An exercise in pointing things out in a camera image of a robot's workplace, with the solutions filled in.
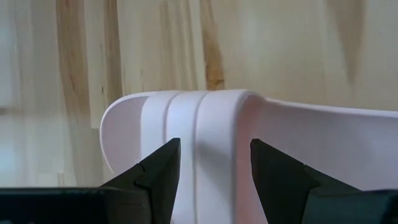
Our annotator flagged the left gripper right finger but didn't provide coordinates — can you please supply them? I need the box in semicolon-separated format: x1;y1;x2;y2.
249;138;363;224

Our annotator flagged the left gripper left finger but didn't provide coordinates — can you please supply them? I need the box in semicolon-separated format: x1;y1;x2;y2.
101;138;182;224

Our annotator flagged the pink rubber slide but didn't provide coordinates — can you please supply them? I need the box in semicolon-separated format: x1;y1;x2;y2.
99;89;398;224

